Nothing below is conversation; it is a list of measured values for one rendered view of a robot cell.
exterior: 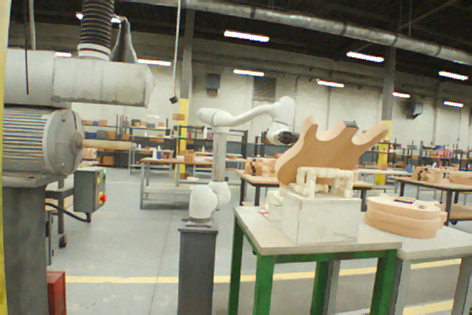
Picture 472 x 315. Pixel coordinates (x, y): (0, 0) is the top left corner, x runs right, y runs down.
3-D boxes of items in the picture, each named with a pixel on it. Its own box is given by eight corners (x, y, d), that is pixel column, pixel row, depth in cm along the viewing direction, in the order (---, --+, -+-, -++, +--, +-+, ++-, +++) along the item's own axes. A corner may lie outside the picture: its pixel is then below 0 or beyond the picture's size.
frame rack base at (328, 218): (297, 246, 89) (301, 200, 88) (279, 231, 104) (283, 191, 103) (357, 242, 96) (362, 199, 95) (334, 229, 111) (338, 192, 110)
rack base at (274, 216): (281, 232, 104) (282, 210, 103) (266, 220, 119) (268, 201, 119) (335, 229, 110) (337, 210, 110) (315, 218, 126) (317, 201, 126)
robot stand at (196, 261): (179, 299, 195) (183, 216, 191) (214, 301, 197) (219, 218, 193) (174, 323, 168) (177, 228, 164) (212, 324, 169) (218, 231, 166)
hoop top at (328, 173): (309, 177, 90) (310, 169, 90) (305, 176, 93) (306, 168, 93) (355, 179, 95) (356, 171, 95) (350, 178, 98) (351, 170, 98)
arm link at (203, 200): (184, 215, 176) (185, 184, 175) (201, 210, 191) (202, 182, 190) (201, 220, 167) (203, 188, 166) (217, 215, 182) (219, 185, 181)
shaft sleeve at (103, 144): (86, 142, 95) (83, 149, 93) (83, 137, 92) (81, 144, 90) (132, 145, 98) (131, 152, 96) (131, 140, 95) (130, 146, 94)
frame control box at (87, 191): (34, 226, 103) (34, 169, 102) (58, 213, 124) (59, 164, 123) (91, 228, 108) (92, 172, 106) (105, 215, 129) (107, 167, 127)
